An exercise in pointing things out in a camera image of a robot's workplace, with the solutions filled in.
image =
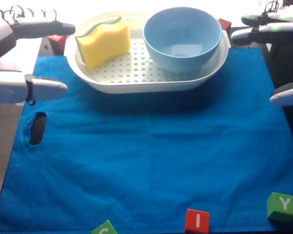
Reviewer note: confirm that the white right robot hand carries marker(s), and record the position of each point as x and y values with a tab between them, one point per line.
278	28

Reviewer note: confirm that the yellow green sponge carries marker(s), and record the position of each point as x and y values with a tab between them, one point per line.
103	44

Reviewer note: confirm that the plain red block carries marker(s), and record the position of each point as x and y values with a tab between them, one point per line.
225	24

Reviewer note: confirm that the green block letter C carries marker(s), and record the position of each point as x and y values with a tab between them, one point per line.
104	228

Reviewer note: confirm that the light blue bowl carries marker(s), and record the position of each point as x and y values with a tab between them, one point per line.
183	36

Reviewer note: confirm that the green block letter Y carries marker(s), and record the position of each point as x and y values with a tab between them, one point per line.
282	207

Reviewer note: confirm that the black oval table mount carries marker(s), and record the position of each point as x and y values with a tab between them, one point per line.
37	129

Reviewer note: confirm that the blue cloth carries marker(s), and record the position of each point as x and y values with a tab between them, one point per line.
149	158

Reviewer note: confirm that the white perforated drain tray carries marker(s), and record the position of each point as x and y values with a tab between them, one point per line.
136	73

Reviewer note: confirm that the red block letter G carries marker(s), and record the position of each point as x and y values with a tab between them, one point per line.
57	45

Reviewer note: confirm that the red block letter I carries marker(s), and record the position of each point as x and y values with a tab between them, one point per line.
197	220

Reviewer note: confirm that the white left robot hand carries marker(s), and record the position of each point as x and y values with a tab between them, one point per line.
5	87

